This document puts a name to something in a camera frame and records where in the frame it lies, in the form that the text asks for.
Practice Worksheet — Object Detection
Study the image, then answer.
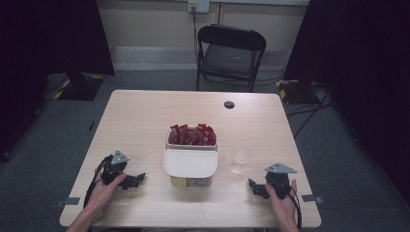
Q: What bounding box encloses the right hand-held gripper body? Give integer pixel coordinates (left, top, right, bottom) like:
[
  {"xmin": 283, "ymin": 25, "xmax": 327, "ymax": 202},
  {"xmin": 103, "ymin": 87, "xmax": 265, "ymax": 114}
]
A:
[{"xmin": 264, "ymin": 162, "xmax": 298, "ymax": 200}]

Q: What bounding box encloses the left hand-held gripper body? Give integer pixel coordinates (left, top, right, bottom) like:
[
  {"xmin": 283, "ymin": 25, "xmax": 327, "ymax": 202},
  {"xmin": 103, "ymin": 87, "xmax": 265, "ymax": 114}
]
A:
[{"xmin": 101, "ymin": 150, "xmax": 131, "ymax": 186}]

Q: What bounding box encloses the person's left hand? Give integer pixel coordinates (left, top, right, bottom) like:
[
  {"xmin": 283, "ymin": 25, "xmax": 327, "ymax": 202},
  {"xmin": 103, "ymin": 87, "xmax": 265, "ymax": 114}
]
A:
[{"xmin": 86, "ymin": 172, "xmax": 129, "ymax": 215}]

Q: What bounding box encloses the person's right hand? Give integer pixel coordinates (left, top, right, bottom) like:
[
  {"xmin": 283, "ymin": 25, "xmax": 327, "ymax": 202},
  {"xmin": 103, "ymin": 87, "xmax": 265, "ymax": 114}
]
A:
[{"xmin": 264, "ymin": 179, "xmax": 300, "ymax": 226}]

